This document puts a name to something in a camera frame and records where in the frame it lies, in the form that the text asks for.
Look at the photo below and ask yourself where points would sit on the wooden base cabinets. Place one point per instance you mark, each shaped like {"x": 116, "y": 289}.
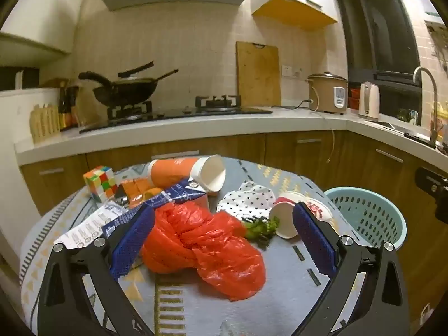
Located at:
{"x": 297, "y": 150}

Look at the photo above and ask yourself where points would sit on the green vegetable stalk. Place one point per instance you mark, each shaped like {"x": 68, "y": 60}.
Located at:
{"x": 259, "y": 231}

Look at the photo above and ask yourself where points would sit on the red bowls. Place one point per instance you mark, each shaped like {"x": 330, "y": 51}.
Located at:
{"x": 353, "y": 99}

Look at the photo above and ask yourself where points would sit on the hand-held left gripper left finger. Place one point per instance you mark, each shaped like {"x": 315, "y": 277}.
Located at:
{"x": 133, "y": 241}

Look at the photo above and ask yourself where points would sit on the flattened blue white carton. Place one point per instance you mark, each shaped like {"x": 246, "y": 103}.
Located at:
{"x": 175, "y": 192}

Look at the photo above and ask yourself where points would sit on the wooden cutting board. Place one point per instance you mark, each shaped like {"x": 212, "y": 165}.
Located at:
{"x": 257, "y": 77}

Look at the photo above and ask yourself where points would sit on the white wall socket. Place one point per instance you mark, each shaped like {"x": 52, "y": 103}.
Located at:
{"x": 292, "y": 71}

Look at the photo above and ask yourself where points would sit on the orange snack packet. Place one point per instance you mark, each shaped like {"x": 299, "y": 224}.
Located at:
{"x": 134, "y": 190}

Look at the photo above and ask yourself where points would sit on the black frying pan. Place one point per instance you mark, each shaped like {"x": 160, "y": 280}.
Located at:
{"x": 140, "y": 81}

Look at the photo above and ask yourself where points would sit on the wooden slat holder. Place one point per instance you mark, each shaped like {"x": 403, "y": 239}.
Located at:
{"x": 43, "y": 124}

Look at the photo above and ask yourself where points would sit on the metal kitchen faucet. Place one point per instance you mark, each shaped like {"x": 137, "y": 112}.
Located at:
{"x": 434, "y": 112}

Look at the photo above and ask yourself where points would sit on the white wall utensil rack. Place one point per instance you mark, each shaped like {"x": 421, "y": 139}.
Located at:
{"x": 439, "y": 38}

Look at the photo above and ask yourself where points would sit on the steel sink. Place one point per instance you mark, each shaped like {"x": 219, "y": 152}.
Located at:
{"x": 385, "y": 125}

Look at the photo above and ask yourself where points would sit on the grey patterned tablecloth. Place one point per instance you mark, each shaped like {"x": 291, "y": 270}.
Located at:
{"x": 203, "y": 313}

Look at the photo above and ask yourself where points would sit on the white red paper cup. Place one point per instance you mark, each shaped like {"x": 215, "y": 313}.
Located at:
{"x": 318, "y": 211}
{"x": 285, "y": 220}

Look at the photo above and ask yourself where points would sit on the beige rice cooker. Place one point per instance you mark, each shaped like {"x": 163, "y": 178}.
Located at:
{"x": 325, "y": 94}

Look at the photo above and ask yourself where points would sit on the dark sauce bottles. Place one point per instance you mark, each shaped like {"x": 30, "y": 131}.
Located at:
{"x": 68, "y": 108}

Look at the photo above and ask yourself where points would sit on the multicoloured puzzle cube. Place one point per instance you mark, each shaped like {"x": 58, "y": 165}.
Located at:
{"x": 99, "y": 182}

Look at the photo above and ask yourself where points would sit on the yellow dish soap bottle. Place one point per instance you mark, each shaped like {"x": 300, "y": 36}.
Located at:
{"x": 442, "y": 119}

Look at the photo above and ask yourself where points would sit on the white polka dot wrapper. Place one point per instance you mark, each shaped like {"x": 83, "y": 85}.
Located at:
{"x": 245, "y": 199}

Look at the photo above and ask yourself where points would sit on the black gas stove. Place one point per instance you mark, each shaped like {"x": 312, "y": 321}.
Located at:
{"x": 175, "y": 113}

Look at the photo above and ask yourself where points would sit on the black wok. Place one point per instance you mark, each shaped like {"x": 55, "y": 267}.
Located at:
{"x": 119, "y": 96}

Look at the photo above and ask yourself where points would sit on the large orange paper cup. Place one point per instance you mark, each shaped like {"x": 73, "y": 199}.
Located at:
{"x": 171, "y": 171}

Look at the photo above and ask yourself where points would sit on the dark window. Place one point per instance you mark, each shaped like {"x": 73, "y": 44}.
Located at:
{"x": 378, "y": 24}

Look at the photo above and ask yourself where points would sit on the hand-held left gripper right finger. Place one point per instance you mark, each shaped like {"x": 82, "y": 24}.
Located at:
{"x": 315, "y": 241}

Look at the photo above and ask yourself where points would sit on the red plastic bag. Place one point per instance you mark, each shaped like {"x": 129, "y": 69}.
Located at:
{"x": 196, "y": 245}

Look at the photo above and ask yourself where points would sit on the white electric kettle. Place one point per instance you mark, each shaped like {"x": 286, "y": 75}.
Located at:
{"x": 369, "y": 101}

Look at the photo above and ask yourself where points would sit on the teal plastic basket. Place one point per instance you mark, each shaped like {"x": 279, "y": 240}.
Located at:
{"x": 371, "y": 213}

